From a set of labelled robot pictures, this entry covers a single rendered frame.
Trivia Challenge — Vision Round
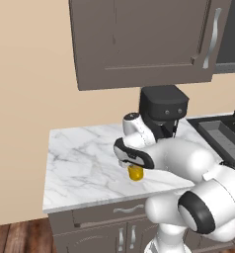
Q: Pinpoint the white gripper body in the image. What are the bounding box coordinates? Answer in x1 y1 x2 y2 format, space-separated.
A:
117 158 132 169

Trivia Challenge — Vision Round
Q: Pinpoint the black coffee machine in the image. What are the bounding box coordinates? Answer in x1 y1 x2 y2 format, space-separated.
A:
137 84 191 140

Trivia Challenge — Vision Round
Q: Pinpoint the yellow mug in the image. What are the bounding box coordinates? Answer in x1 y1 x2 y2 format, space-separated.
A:
127 164 145 182

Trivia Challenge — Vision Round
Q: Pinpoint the grey-brown drawer front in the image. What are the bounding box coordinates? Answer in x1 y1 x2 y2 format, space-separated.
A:
71 198 151 229

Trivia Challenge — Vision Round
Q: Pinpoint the grey-brown base cupboard door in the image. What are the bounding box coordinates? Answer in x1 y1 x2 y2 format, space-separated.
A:
126 220 161 253
52 222 128 253

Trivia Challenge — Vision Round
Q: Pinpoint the black sink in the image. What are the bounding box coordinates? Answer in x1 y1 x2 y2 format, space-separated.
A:
188 114 235 166

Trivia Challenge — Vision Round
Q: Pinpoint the silver drawer handle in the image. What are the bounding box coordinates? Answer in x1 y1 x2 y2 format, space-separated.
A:
113 204 145 214

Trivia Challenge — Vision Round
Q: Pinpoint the silver base cupboard handle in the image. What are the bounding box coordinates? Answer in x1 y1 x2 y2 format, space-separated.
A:
128 224 137 250
117 227 125 252

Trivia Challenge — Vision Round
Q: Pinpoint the grey-brown wall cupboard door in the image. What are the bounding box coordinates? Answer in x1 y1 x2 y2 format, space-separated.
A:
68 0 233 92

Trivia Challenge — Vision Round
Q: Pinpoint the silver wall cupboard handle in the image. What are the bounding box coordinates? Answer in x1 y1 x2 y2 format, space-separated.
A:
201 7 223 70

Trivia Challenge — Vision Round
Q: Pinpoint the dark grey wall cupboard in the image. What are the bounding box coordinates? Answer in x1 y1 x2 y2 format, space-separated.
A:
213 0 235 74

